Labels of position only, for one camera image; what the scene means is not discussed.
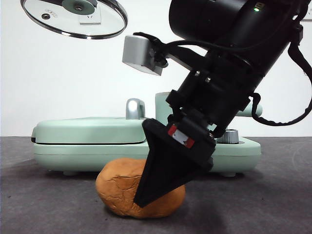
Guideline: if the glass lid with green knob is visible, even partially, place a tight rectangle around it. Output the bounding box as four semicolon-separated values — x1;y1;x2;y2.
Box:
20;0;129;39

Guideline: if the mint green steamer pot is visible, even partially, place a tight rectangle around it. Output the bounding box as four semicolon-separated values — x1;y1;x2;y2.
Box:
155;92;263;137

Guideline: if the silver control knob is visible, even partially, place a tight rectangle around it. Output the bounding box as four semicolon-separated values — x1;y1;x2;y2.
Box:
217;129;239;144

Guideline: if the mint green breakfast machine base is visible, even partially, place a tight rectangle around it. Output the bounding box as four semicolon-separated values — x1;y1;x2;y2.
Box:
33;135;261;177

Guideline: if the thin black camera cable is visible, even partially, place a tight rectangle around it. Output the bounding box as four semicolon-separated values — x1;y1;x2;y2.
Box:
133;31;293;53

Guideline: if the green griddle cover silver handle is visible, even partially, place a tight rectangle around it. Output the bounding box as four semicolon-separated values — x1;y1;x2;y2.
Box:
31;98;152;145

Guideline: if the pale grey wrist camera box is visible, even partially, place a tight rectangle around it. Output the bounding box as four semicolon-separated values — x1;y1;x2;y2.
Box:
121;35;164;77

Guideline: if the black braided cable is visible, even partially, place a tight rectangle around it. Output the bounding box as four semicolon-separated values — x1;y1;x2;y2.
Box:
251;0;312;127

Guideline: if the white wall socket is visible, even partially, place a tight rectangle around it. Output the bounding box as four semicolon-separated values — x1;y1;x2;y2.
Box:
300;9;312;23
79;4;102;25

